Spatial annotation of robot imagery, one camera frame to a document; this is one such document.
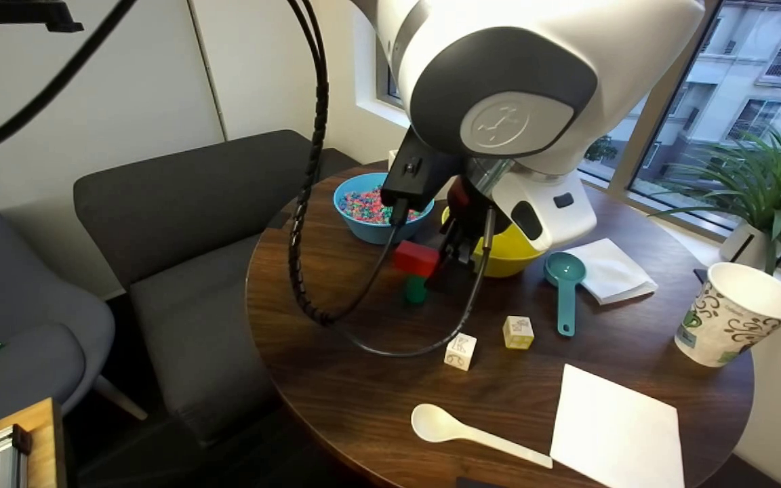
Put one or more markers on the white number cube block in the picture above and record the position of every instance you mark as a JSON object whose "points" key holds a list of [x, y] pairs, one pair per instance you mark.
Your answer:
{"points": [[460, 351]]}

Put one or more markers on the blue bowl with candies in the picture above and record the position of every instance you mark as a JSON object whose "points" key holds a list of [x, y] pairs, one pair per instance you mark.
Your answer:
{"points": [[361, 207]]}

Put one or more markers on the aluminium frame cart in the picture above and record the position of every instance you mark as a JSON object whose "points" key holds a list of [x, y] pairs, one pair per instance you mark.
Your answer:
{"points": [[30, 448]]}

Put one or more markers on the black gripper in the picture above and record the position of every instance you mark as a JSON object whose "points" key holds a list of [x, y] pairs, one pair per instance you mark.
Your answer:
{"points": [[463, 226]]}

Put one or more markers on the round wooden table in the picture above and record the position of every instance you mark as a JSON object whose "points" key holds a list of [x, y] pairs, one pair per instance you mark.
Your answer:
{"points": [[357, 383]]}

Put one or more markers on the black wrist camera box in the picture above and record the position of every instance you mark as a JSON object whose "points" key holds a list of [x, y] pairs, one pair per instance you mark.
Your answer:
{"points": [[419, 175]]}

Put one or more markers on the orange rectangular block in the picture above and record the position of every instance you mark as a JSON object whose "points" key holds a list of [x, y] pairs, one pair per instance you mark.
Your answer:
{"points": [[417, 259]]}

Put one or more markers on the green cylinder block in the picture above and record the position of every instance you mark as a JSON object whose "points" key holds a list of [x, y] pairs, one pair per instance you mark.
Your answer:
{"points": [[417, 291]]}

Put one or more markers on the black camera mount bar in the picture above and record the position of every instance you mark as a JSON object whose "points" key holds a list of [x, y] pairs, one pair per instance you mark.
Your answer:
{"points": [[53, 13]]}

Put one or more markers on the folded white napkin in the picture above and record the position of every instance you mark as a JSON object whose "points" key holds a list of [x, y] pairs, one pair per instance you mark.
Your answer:
{"points": [[612, 274]]}

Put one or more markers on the teal measuring scoop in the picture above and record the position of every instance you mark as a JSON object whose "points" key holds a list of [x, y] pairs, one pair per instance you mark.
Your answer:
{"points": [[564, 272]]}

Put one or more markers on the white plastic spoon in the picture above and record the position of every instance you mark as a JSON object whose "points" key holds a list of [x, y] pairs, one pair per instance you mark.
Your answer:
{"points": [[436, 424]]}

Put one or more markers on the yellowish cube block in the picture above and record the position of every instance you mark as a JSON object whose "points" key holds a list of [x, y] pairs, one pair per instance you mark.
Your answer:
{"points": [[517, 330]]}

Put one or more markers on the yellow bowl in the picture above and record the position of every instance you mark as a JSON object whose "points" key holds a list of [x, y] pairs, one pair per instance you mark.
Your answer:
{"points": [[502, 249]]}

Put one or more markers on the potted green plant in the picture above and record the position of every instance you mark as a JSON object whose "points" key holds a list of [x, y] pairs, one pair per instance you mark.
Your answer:
{"points": [[738, 180]]}

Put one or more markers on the patterned paper cup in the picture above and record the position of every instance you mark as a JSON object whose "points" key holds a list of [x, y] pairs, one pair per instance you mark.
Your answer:
{"points": [[737, 310]]}

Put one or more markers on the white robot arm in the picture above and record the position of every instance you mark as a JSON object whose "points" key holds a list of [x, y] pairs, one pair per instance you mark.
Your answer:
{"points": [[510, 92]]}

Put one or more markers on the grey armchair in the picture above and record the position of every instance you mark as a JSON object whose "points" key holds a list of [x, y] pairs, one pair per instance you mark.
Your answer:
{"points": [[56, 337]]}

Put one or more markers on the dark grey sofa bench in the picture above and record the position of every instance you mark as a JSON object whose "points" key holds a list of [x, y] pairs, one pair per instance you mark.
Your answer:
{"points": [[178, 232]]}

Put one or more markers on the white paper sheet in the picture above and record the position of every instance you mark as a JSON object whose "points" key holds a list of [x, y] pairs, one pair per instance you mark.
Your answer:
{"points": [[617, 433]]}

